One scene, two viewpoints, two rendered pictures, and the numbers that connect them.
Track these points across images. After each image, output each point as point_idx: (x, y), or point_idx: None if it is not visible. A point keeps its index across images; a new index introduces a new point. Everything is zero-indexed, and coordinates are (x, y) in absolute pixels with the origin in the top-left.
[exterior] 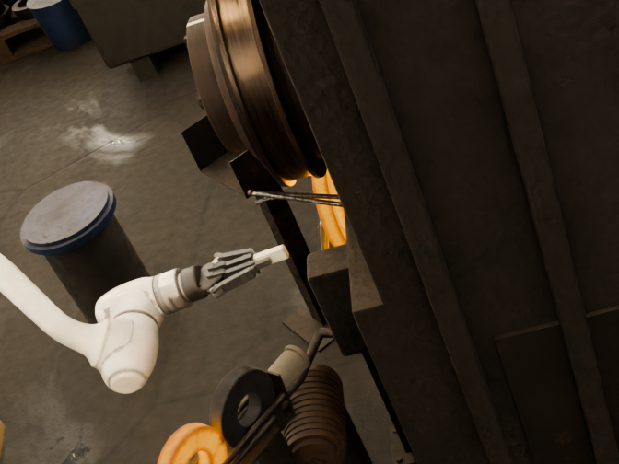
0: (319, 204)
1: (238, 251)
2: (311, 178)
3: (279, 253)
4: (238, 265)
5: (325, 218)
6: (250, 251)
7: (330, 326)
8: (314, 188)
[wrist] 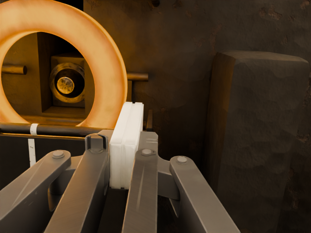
0: (104, 33)
1: (15, 188)
2: (43, 0)
3: (142, 120)
4: (129, 191)
5: (120, 59)
6: (70, 156)
7: (284, 189)
8: (74, 8)
